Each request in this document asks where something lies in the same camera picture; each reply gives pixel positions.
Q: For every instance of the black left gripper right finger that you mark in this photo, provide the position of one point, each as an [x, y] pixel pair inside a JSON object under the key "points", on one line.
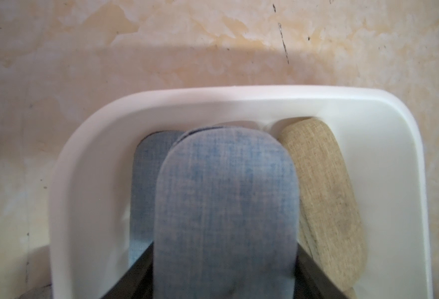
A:
{"points": [[310, 281]]}

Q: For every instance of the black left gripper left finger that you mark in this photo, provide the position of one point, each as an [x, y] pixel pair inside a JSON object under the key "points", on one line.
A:
{"points": [[137, 282]]}

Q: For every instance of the brown glasses case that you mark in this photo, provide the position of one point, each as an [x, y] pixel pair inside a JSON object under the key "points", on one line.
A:
{"points": [[330, 230]]}

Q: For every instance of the light blue glasses case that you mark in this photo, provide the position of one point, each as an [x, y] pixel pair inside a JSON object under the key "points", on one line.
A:
{"points": [[147, 161]]}

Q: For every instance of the white plastic storage tray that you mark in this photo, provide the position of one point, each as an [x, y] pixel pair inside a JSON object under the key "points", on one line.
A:
{"points": [[89, 202]]}

